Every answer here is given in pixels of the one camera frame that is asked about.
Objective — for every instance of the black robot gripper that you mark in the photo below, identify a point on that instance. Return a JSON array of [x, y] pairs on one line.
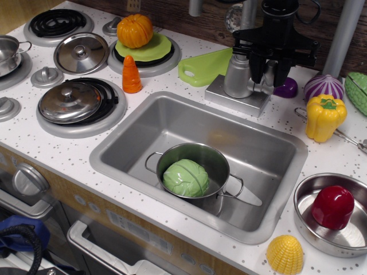
[[277, 40]]

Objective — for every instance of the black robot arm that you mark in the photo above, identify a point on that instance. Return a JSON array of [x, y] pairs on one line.
[[279, 8]]

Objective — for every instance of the grey vertical pole right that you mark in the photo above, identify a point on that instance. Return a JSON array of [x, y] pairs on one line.
[[346, 27]]

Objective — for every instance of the purple toy eggplant piece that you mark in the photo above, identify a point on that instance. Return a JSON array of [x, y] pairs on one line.
[[288, 90]]

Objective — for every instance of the silver toy faucet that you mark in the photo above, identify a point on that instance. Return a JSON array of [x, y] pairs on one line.
[[231, 90]]

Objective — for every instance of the clear crystal knob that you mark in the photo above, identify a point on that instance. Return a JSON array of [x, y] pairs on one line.
[[233, 17]]

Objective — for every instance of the purple toy onion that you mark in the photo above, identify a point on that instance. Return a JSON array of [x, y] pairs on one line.
[[323, 85]]

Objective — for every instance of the green cutting board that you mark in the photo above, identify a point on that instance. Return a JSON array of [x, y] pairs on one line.
[[202, 70]]

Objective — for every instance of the yellow toy bell pepper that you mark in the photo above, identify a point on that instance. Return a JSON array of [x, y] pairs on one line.
[[324, 115]]

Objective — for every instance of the green toy bitter gourd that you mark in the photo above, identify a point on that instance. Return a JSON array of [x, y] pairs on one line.
[[355, 88]]

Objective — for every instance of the grey toy sink basin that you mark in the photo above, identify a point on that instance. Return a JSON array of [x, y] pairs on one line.
[[252, 168]]

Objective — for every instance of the grey pole top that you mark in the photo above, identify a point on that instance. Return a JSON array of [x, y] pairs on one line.
[[195, 8]]

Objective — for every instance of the green round plate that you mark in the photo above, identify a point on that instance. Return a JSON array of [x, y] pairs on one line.
[[158, 47]]

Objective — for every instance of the burner under green plate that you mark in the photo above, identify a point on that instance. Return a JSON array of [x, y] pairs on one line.
[[151, 71]]

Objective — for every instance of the metal tongs utensil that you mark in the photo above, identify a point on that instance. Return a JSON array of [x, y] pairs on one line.
[[301, 112]]

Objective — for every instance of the orange toy carrot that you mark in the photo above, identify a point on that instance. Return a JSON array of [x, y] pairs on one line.
[[131, 81]]

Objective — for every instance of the orange toy pumpkin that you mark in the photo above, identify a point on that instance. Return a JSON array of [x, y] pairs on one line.
[[135, 31]]

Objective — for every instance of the green toy cabbage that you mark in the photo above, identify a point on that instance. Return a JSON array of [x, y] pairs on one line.
[[186, 178]]

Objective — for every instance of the red toy pepper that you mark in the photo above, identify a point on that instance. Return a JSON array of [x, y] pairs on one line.
[[333, 207]]

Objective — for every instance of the steel round pan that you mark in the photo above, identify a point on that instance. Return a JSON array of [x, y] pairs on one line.
[[348, 242]]

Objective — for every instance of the grey stove knob top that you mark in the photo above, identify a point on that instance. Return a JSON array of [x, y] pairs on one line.
[[110, 28]]

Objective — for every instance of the grey stove knob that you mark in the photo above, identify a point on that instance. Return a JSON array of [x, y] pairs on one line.
[[10, 108], [47, 77], [110, 28]]

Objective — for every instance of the steel lid upper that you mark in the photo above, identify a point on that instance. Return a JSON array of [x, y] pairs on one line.
[[81, 53]]

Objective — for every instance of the yellow toy corn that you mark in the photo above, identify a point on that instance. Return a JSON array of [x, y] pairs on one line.
[[285, 255]]

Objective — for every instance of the burner front with lid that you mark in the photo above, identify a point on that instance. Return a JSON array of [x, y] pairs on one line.
[[116, 109]]

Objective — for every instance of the steel lid on burner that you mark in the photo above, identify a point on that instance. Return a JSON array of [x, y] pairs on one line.
[[69, 102]]

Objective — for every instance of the grey stove knob middle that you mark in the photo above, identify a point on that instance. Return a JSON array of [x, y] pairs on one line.
[[47, 77]]

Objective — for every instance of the black coil burner back left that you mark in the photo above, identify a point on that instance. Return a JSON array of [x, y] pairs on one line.
[[49, 28]]

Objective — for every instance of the burner far left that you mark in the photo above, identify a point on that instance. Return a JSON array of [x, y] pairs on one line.
[[20, 73]]

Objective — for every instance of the small steel pot left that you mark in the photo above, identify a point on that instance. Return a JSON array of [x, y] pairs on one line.
[[11, 53]]

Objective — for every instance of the grey stove knob left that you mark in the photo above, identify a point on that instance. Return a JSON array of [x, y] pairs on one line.
[[10, 108]]

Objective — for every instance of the grey oven dial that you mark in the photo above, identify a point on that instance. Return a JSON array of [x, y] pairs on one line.
[[27, 181]]

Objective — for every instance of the blue clamp object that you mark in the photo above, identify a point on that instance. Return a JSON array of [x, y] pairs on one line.
[[23, 234]]

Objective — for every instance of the steel pot with handles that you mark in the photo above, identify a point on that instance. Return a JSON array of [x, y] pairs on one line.
[[211, 159]]

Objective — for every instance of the oven door handle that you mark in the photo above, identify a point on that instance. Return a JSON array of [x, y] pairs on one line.
[[40, 210]]

